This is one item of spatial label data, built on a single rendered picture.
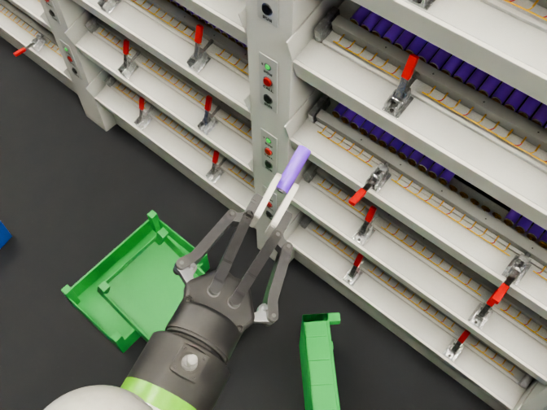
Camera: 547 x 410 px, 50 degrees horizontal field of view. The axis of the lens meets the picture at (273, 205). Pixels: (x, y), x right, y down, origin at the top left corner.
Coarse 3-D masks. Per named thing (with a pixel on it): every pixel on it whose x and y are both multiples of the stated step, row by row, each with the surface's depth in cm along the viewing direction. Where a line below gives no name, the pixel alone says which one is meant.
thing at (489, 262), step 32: (320, 96) 108; (288, 128) 105; (320, 128) 108; (320, 160) 107; (352, 160) 105; (384, 192) 102; (416, 192) 101; (416, 224) 99; (448, 224) 98; (480, 256) 95; (512, 256) 94; (512, 288) 93; (544, 288) 92
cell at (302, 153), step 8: (296, 152) 75; (304, 152) 75; (296, 160) 75; (304, 160) 75; (288, 168) 75; (296, 168) 75; (288, 176) 74; (296, 176) 75; (280, 184) 74; (288, 184) 74; (280, 192) 75
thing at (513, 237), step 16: (320, 112) 107; (336, 128) 105; (352, 144) 105; (368, 144) 103; (384, 160) 102; (400, 160) 101; (400, 176) 101; (416, 176) 99; (432, 192) 99; (448, 192) 97; (464, 208) 96; (480, 224) 96; (496, 224) 94; (496, 240) 95; (512, 240) 93; (528, 240) 93; (544, 256) 91
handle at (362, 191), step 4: (372, 180) 101; (376, 180) 101; (368, 184) 100; (372, 184) 100; (364, 188) 100; (368, 188) 100; (360, 192) 99; (364, 192) 99; (352, 196) 98; (356, 196) 98; (360, 196) 98; (352, 200) 98; (356, 200) 98; (352, 204) 98
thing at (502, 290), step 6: (516, 270) 92; (510, 276) 91; (516, 276) 91; (504, 282) 90; (510, 282) 90; (498, 288) 90; (504, 288) 90; (498, 294) 89; (504, 294) 89; (492, 300) 89; (498, 300) 88
